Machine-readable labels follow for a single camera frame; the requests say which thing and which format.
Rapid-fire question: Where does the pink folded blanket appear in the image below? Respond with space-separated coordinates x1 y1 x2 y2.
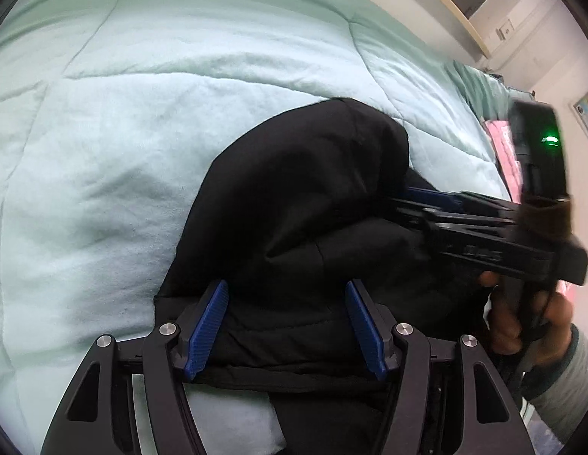
484 120 522 204

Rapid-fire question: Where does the white wall socket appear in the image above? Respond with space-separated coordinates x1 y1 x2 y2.
495 20 514 41

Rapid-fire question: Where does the mint green quilt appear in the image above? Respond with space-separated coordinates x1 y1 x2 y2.
0 0 506 454

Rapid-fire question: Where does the black hooded jacket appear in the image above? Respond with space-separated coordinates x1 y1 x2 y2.
151 96 527 455

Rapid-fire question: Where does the right hand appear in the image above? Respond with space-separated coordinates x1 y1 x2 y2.
488 290 574 367

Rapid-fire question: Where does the wooden window sill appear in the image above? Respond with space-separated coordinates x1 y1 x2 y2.
400 0 494 61

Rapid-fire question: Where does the green pillow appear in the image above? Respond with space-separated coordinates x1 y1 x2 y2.
445 61 533 120

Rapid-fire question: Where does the grey sleeved right forearm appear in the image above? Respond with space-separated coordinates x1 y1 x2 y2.
521 325 588 444

